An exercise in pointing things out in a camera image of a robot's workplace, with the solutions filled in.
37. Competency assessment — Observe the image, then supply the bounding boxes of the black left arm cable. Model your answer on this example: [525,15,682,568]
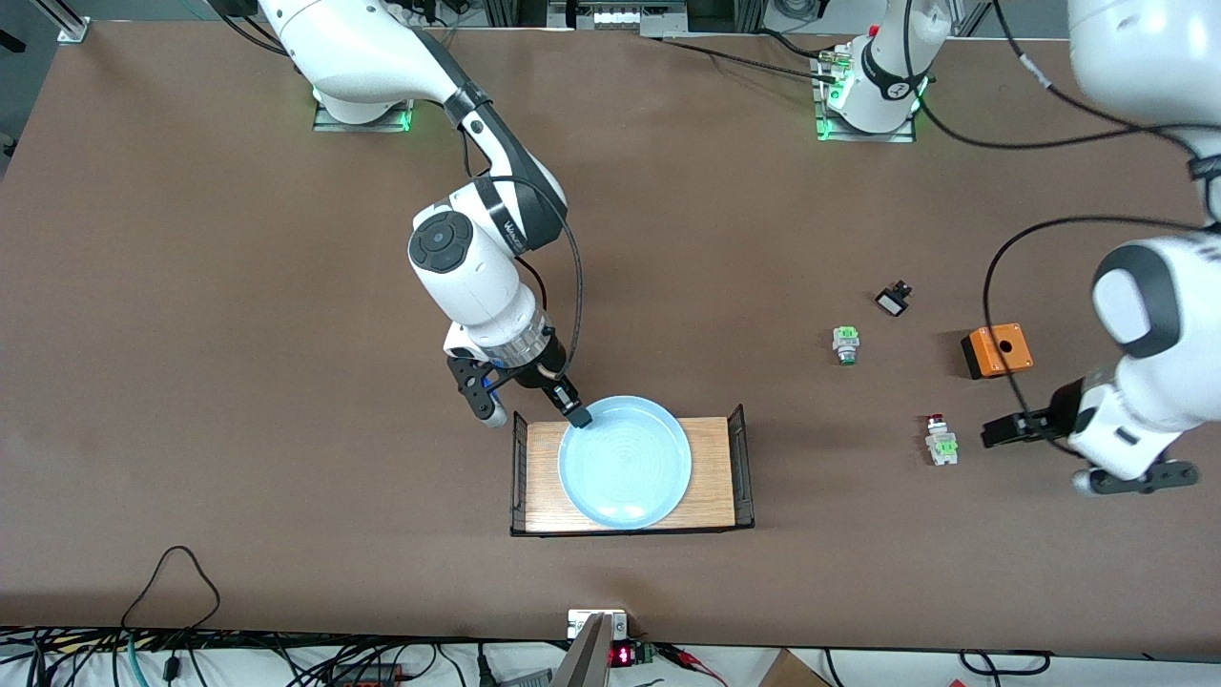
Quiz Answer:
[901,0,1221,426]

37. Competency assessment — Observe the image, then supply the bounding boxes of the orange power strip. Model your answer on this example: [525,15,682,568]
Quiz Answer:
[329,665,406,687]

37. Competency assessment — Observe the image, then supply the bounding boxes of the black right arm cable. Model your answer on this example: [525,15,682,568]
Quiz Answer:
[461,114,585,383]

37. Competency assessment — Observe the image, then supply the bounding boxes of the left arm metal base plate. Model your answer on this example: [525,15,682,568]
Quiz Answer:
[813,48,919,144]

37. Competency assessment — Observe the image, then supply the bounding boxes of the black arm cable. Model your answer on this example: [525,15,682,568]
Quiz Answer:
[461,114,585,383]
[901,0,1221,426]

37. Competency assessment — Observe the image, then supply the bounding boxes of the black cable across table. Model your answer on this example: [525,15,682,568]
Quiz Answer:
[649,36,840,83]

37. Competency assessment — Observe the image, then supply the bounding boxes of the orange button enclosure box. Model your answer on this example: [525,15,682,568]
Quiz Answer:
[960,323,1034,381]

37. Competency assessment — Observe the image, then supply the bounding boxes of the red clip wires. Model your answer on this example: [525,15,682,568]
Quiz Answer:
[658,644,731,687]

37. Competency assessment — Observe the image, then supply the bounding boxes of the black thin cable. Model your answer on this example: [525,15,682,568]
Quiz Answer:
[959,649,1052,677]

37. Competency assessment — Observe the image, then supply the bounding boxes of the silver corner bracket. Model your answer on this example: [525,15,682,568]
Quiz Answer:
[38,0,92,44]

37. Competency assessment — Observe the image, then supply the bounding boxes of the white metal bracket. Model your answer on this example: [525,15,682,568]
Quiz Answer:
[568,609,629,640]

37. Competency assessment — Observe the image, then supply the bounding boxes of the brown cardboard piece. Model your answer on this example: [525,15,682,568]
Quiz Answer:
[758,649,836,687]

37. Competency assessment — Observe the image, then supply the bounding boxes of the grey aluminium profile bar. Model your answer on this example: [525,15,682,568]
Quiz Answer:
[551,614,611,687]

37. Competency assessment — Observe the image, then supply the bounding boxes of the wooden tray with wire sides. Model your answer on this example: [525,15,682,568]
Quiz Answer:
[510,404,755,537]

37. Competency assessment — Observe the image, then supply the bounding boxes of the light blue round plate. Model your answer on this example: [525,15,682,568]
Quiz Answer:
[558,395,693,531]

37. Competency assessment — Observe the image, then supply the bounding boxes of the aluminium frame with lights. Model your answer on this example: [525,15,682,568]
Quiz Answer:
[548,0,688,37]

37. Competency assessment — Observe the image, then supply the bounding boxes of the red push button switch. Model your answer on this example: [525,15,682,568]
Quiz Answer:
[923,413,959,468]

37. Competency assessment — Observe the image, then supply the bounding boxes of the black looped cable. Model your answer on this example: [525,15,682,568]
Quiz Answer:
[121,546,222,635]

